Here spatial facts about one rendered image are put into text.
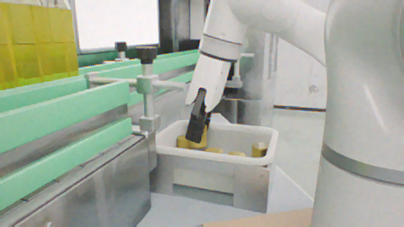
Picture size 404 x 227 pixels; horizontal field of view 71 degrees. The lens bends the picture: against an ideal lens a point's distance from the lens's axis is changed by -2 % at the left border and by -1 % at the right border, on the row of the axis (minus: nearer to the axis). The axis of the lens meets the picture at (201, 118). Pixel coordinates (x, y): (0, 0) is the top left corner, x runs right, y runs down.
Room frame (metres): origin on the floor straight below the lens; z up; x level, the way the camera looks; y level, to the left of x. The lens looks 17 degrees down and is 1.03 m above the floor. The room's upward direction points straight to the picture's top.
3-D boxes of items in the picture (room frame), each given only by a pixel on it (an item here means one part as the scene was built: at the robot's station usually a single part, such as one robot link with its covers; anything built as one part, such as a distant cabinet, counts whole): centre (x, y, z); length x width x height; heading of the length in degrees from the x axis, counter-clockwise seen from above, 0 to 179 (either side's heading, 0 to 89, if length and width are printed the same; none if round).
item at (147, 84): (0.44, 0.10, 0.95); 0.17 x 0.03 x 0.12; 71
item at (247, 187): (0.52, 0.00, 0.79); 0.27 x 0.17 x 0.08; 71
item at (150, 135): (0.44, 0.12, 0.85); 0.09 x 0.04 x 0.07; 71
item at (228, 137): (0.51, -0.03, 0.80); 0.22 x 0.17 x 0.09; 71
